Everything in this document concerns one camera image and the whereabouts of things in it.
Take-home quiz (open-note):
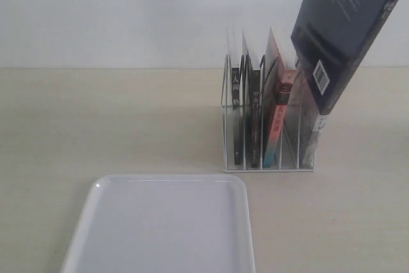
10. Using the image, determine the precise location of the dark grey cover book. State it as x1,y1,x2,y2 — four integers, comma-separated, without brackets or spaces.
242,32,261,169

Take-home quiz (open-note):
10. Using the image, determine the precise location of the blue moon cover book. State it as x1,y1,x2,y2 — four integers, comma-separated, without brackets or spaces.
291,0,398,115

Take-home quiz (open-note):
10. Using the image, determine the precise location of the black and white spine book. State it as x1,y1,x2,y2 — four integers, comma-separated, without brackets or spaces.
227,27,243,166

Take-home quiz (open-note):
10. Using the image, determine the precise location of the red and teal spine book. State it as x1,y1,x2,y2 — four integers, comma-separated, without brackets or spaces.
263,29,297,169

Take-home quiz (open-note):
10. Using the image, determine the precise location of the pale grey illustrated book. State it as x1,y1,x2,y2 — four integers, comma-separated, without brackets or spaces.
284,64,327,169

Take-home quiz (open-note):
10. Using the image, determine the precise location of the white plastic tray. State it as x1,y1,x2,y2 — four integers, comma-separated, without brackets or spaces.
61,174,256,272

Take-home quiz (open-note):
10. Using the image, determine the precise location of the white wire book rack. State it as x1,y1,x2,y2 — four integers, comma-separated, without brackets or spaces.
220,54,313,172

